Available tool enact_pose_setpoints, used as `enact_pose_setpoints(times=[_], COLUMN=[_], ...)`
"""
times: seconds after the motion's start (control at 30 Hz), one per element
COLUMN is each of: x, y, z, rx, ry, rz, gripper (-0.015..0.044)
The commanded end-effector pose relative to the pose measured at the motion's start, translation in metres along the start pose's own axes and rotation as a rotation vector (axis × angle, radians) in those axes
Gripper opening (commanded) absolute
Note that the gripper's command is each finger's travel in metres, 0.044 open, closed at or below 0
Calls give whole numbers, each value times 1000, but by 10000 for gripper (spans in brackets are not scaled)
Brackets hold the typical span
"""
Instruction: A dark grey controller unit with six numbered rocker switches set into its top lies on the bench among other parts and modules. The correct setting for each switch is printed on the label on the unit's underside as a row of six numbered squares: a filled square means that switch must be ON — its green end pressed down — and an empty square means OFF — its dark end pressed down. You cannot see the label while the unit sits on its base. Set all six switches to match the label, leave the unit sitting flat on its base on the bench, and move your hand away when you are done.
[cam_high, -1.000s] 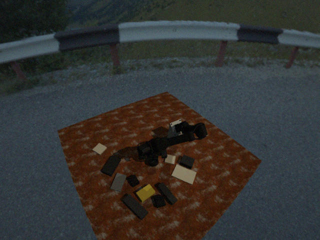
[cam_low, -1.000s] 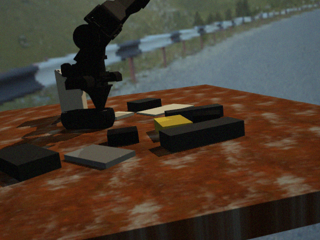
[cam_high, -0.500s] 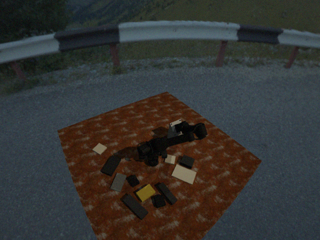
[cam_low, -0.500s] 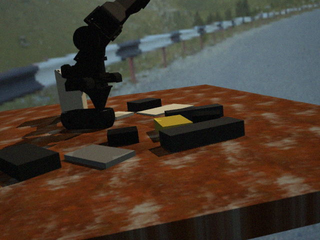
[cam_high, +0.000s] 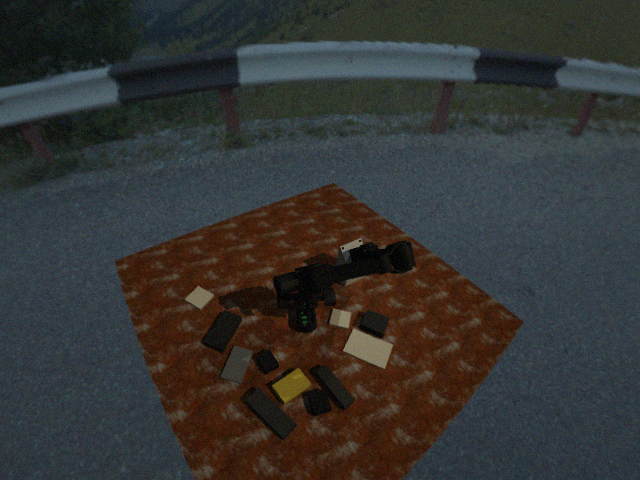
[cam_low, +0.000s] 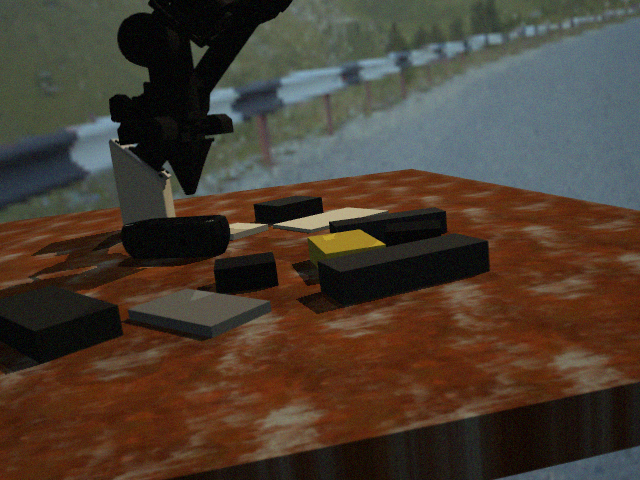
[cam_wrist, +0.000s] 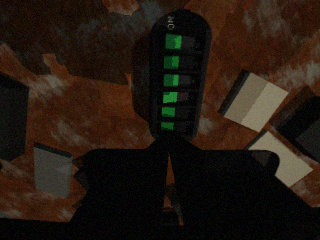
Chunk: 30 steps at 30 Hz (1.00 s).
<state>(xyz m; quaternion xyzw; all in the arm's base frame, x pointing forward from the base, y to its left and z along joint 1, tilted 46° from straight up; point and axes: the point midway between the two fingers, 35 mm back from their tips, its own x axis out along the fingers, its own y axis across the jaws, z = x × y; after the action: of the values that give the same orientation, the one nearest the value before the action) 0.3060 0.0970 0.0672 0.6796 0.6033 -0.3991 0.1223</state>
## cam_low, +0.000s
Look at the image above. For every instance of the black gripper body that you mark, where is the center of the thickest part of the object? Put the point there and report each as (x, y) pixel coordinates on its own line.
(178, 113)

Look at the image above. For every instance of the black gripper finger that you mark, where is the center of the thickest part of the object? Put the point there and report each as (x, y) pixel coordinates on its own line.
(204, 146)
(182, 157)

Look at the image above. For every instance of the dark grey controller unit with green rocker switches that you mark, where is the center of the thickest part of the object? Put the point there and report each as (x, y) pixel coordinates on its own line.
(177, 237)

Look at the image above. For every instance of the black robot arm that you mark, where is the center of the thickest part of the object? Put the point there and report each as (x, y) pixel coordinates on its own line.
(160, 41)

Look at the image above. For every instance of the yellow box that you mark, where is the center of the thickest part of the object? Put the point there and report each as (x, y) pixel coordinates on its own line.
(333, 245)

